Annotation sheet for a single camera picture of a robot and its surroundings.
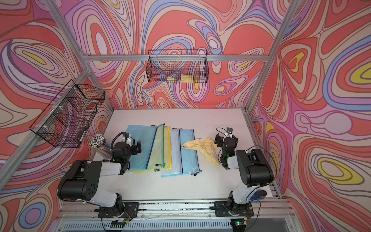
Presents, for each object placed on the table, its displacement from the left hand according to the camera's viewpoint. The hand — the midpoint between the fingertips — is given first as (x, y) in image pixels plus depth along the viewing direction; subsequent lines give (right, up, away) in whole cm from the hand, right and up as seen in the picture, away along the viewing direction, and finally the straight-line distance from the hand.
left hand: (134, 141), depth 94 cm
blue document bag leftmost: (+3, +3, +12) cm, 13 cm away
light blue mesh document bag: (+37, -13, -3) cm, 39 cm away
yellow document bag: (+22, -7, 0) cm, 23 cm away
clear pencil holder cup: (-14, +2, -14) cm, 20 cm away
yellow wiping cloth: (+48, -3, +2) cm, 48 cm away
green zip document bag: (+15, -12, -3) cm, 20 cm away
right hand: (+61, +3, +2) cm, 61 cm away
